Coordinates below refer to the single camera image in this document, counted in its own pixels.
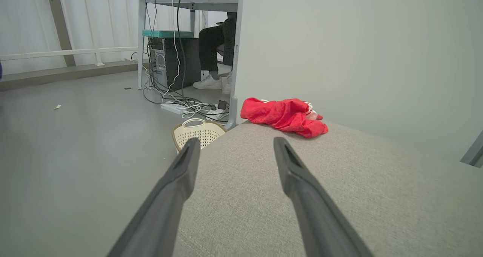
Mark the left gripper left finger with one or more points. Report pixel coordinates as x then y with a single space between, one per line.
166 204

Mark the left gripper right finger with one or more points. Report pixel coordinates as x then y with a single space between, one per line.
313 211

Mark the red white basketball jersey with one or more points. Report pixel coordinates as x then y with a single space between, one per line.
283 115

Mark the grey fabric sofa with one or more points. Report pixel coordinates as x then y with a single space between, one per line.
377 196

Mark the cream perforated laundry basket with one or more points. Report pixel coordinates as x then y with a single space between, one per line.
203 132

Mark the white power strip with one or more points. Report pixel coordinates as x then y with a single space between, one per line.
173 108

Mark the black power adapter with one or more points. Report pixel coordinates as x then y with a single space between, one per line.
222 105

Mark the white sneaker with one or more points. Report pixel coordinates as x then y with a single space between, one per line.
227 85
207 84

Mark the black computer tower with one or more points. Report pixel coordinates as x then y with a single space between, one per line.
188 60

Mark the seated person black trousers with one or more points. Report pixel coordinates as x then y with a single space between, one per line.
211 45

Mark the teal flat box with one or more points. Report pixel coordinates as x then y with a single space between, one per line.
166 33

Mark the white metal railing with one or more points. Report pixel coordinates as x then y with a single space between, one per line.
56 54

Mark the grey partition end post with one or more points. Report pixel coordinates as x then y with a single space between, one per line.
233 110

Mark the grey metal partition post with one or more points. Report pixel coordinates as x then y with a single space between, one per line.
474 153

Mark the brown wall post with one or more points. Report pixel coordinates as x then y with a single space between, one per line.
64 34

